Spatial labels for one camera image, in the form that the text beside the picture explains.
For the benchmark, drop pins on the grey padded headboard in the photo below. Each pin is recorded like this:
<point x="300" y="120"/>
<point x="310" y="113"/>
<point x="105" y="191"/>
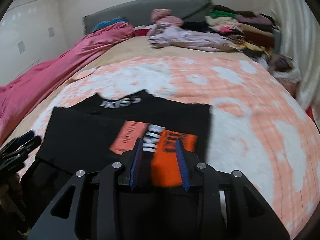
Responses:
<point x="140" y="12"/>

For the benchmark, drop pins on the pink quilt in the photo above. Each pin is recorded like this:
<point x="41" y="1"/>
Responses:
<point x="62" y="62"/>

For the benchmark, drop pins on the dark navy garment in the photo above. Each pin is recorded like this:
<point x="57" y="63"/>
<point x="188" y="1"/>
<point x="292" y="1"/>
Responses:
<point x="195" y="27"/>

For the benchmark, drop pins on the pink fuzzy garment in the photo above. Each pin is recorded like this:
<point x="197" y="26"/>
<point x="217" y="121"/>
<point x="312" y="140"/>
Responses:
<point x="161" y="15"/>

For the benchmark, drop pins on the bed with beige sheet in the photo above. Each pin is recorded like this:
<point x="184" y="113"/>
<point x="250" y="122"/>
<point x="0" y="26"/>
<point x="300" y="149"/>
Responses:
<point x="130" y="47"/>

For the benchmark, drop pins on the red cloth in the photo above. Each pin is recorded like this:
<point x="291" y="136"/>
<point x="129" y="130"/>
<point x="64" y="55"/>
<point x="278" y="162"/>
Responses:
<point x="142" y="32"/>

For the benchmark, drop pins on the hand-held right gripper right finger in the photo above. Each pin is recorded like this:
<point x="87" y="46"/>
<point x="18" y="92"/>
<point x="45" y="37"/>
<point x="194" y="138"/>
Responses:
<point x="183" y="170"/>

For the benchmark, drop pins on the plastic bag of clothes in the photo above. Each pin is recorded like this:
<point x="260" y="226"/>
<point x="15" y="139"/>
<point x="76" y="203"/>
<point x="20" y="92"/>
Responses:
<point x="290" y="73"/>

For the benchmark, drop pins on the black sweater with orange cuffs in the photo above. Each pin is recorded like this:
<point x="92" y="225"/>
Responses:
<point x="75" y="135"/>

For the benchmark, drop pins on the peach white plaid blanket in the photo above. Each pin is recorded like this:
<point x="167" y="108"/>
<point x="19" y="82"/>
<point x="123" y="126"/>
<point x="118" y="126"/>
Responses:
<point x="250" y="130"/>

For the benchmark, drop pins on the pile of folded clothes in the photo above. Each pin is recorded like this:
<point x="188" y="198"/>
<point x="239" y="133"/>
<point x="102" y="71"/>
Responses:
<point x="250" y="27"/>

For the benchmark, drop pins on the blue cloth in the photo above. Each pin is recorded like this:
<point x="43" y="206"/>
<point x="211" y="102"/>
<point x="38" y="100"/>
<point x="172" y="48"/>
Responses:
<point x="105" y="24"/>

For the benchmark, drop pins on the grey-blue cushion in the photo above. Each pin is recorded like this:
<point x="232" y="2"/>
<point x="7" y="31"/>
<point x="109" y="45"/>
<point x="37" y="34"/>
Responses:
<point x="276" y="42"/>

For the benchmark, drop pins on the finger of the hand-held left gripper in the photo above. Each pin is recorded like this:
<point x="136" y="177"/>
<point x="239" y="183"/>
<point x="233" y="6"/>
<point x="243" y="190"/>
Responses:
<point x="25" y="136"/>
<point x="30" y="143"/>

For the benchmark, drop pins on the white satin curtain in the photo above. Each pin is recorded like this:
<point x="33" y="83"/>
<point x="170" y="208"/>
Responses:
<point x="300" y="42"/>

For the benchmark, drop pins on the white wardrobe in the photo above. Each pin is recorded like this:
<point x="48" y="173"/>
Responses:
<point x="30" y="30"/>

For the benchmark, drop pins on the lavender garment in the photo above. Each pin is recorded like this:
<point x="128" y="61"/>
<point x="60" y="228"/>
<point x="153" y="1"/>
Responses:
<point x="187" y="38"/>

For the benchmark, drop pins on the red fabric edge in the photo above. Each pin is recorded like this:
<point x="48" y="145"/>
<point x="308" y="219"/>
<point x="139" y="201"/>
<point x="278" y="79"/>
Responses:
<point x="312" y="115"/>

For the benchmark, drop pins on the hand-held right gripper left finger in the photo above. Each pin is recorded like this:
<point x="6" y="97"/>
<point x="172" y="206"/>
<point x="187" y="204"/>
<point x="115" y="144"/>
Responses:
<point x="136" y="165"/>

